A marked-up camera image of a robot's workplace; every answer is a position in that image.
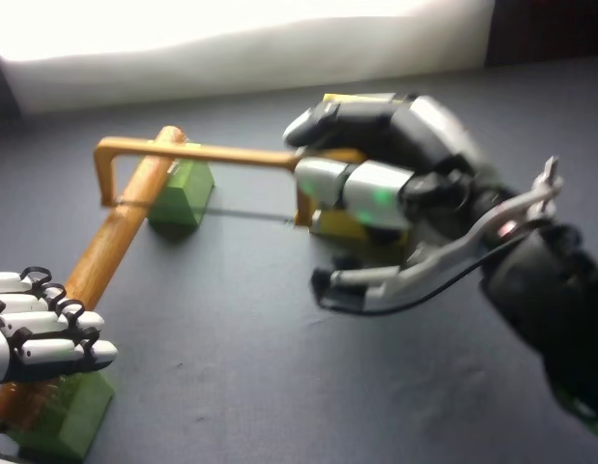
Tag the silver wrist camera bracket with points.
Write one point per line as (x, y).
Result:
(453, 251)

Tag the yellow wooden block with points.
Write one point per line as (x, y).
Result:
(347, 227)

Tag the green wooden block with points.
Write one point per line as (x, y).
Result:
(81, 415)
(185, 198)

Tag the wooden rod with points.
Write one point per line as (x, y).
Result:
(110, 241)

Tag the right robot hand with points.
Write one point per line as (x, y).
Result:
(376, 193)

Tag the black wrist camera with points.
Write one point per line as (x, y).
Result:
(347, 292)

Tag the yellow toy hacksaw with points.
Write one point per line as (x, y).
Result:
(207, 152)

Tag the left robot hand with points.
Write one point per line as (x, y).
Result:
(33, 328)

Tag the white backdrop cloth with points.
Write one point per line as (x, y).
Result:
(231, 53)

